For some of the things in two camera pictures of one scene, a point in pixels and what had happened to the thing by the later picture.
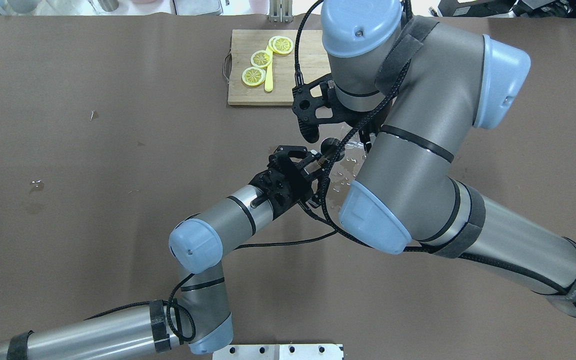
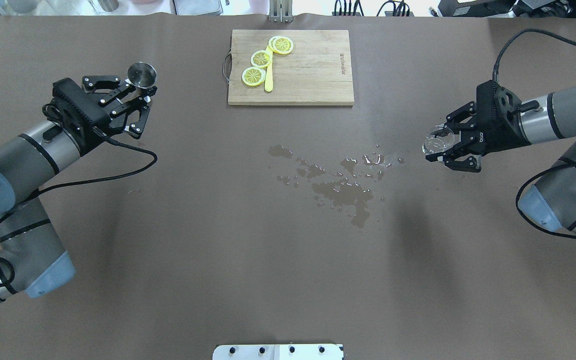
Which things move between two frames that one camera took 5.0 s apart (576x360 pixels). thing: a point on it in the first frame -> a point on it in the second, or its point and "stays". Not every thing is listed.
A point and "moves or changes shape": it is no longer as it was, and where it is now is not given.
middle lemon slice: x=261 y=58 stays
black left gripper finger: x=299 y=152 -> x=110 y=85
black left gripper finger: x=316 y=201 -> x=135 y=130
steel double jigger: x=329 y=147 -> x=141 y=75
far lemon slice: x=281 y=45 stays
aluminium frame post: x=281 y=11 stays
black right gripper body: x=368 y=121 -> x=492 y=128
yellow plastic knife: x=268 y=85 stays
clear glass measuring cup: x=354 y=149 moves or changes shape
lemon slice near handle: x=253 y=76 stays
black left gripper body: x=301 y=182 -> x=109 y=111
